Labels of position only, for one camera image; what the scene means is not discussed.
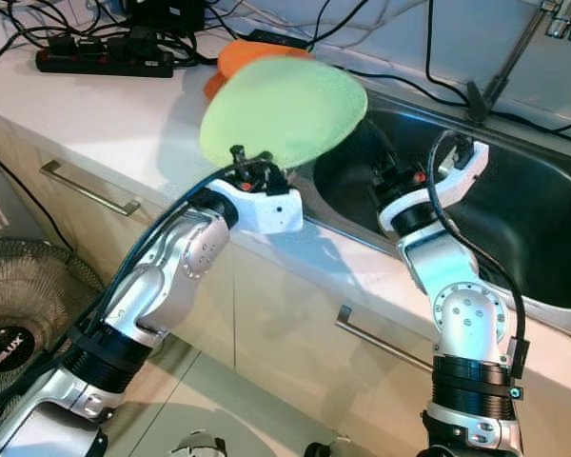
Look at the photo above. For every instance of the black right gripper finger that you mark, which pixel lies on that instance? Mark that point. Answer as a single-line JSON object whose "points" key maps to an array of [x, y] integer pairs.
{"points": [[381, 150]]}

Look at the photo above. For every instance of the green plate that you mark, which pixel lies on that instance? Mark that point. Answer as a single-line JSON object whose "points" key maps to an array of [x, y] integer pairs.
{"points": [[285, 109]]}

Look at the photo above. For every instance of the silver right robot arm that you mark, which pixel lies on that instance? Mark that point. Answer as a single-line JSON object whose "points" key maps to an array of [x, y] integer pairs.
{"points": [[466, 314]]}

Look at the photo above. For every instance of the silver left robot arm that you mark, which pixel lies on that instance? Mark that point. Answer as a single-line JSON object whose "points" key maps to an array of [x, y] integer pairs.
{"points": [[171, 267]]}

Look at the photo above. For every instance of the orange plate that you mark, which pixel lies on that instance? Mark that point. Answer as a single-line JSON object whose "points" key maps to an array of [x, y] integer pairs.
{"points": [[212, 86]]}

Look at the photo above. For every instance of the orange bowl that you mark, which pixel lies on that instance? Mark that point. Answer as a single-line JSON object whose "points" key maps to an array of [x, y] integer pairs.
{"points": [[243, 55]]}

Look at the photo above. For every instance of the metal faucet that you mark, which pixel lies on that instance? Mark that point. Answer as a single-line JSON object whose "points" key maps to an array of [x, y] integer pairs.
{"points": [[481, 103]]}

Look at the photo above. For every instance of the black power adapter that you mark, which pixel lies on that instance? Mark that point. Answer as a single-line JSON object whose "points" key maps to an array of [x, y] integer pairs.
{"points": [[276, 38]]}

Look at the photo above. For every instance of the stainless steel sink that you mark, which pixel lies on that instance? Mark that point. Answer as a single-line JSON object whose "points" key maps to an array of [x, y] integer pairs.
{"points": [[533, 209]]}

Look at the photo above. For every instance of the black power strip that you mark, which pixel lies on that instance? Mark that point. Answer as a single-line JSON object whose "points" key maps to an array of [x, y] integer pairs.
{"points": [[95, 62]]}

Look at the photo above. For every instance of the floor fan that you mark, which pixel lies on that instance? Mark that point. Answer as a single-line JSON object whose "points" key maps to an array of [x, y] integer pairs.
{"points": [[19, 314]]}

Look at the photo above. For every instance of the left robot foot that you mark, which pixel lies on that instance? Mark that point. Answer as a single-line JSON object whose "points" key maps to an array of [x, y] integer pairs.
{"points": [[200, 446]]}

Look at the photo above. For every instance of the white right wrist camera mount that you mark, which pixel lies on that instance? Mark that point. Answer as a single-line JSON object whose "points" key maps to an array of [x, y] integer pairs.
{"points": [[409, 208]]}

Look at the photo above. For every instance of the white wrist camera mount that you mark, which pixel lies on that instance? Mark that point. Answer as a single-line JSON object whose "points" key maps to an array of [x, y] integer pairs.
{"points": [[409, 208], [266, 209]]}

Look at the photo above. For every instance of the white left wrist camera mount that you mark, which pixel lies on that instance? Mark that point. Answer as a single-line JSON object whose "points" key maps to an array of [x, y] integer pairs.
{"points": [[266, 209]]}

